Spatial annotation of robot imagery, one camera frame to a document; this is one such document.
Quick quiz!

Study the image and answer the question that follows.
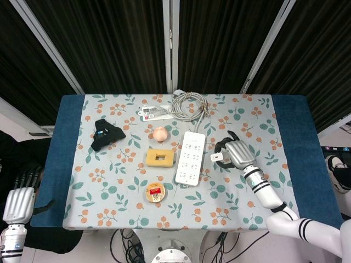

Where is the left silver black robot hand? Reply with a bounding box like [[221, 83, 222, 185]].
[[2, 164, 55, 224]]

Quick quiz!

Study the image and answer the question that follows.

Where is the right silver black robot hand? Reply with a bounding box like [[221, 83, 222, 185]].
[[214, 130, 257, 171]]

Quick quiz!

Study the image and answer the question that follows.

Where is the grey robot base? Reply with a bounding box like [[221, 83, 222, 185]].
[[131, 228, 218, 263]]

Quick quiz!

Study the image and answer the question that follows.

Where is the white power strip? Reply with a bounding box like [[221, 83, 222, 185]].
[[174, 130, 207, 188]]

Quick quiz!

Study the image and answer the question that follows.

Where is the floral tablecloth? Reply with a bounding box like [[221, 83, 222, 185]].
[[62, 94, 298, 231]]

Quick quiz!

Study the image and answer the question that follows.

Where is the blue table cover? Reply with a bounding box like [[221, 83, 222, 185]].
[[30, 94, 344, 229]]

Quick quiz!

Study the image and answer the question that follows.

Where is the pink peach ball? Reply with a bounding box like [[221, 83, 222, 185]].
[[152, 126, 172, 144]]

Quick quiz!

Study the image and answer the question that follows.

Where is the yellow sponge with hole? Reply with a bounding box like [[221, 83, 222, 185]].
[[144, 148, 177, 168]]

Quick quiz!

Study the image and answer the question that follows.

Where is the round tin with red label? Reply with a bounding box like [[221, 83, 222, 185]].
[[145, 182, 168, 204]]

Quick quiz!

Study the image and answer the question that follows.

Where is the clear plastic packet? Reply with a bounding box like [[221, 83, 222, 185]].
[[137, 104, 175, 122]]

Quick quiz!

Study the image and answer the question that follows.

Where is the black white sneaker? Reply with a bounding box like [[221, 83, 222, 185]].
[[325, 154, 351, 194]]

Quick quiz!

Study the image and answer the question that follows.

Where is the black curtain panel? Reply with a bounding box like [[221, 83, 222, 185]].
[[177, 0, 286, 95], [0, 0, 75, 127], [26, 0, 168, 95], [246, 0, 351, 134]]

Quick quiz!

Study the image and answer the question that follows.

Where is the white cable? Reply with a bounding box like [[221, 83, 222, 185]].
[[171, 90, 212, 133]]

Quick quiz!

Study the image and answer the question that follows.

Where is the black floor cable bundle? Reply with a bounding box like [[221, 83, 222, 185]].
[[109, 228, 145, 263], [210, 231, 271, 263]]

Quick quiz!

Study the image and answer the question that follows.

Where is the white frame post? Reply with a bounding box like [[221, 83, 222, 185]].
[[9, 0, 84, 95], [162, 0, 180, 95], [239, 0, 297, 95]]

